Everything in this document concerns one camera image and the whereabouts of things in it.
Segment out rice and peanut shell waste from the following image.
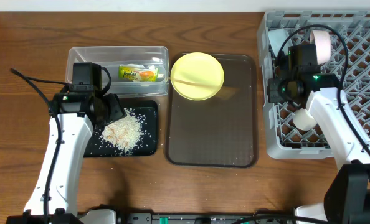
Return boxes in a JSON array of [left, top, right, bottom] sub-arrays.
[[100, 108, 146, 156]]

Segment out pale green cup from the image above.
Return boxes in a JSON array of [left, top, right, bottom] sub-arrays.
[[293, 108, 317, 131]]

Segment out green snack wrapper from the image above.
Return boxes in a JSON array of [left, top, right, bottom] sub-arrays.
[[118, 64, 159, 82]]

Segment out light blue bowl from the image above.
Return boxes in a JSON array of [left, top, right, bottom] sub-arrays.
[[268, 29, 289, 56]]

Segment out wooden chopstick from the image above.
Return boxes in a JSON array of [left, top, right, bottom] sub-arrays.
[[170, 78, 239, 99]]

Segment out pink bowl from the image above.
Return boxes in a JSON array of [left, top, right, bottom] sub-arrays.
[[310, 30, 331, 65]]

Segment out yellow plate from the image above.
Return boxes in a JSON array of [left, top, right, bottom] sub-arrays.
[[170, 52, 225, 101]]

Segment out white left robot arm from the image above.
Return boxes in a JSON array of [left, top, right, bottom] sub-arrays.
[[6, 110, 118, 223]]

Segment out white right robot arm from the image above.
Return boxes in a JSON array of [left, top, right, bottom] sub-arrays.
[[267, 74, 370, 223]]

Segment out black waste tray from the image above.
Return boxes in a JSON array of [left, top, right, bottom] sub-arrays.
[[84, 100, 158, 157]]

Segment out clear plastic waste bin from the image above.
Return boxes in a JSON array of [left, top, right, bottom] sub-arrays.
[[65, 46, 169, 98]]

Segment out grey dishwasher rack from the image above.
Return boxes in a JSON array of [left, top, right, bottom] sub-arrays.
[[257, 11, 370, 159]]

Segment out brown serving tray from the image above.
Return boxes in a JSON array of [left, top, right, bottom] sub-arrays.
[[164, 54, 259, 168]]

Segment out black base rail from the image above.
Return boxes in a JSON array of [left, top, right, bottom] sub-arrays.
[[117, 208, 295, 224]]

